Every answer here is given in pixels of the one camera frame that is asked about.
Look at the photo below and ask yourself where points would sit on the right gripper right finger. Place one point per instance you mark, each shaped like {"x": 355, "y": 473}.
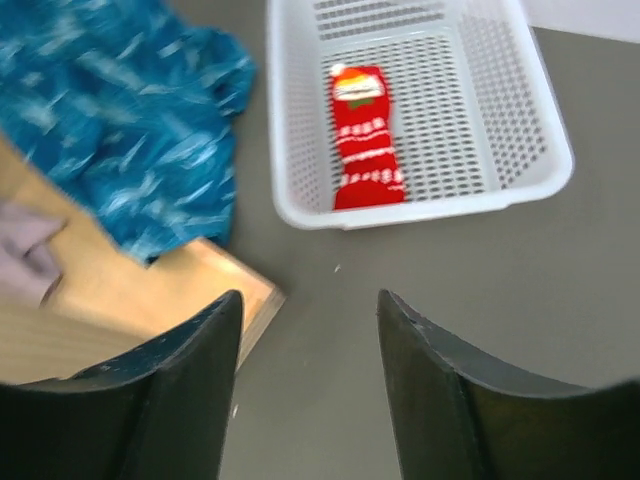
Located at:
{"x": 460, "y": 413}

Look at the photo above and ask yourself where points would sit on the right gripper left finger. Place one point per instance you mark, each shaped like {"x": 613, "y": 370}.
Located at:
{"x": 158, "y": 411}

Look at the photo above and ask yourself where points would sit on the mauve grey cloth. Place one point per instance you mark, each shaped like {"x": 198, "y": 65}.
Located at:
{"x": 29, "y": 270}

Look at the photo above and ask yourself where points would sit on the blue leaf-pattern cloth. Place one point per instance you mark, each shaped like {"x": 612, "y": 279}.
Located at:
{"x": 128, "y": 110}

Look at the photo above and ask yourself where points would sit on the white perforated plastic basket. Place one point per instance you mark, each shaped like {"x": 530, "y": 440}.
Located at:
{"x": 474, "y": 119}

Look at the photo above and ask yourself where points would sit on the wooden hanging rack frame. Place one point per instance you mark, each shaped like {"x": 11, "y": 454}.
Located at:
{"x": 107, "y": 303}

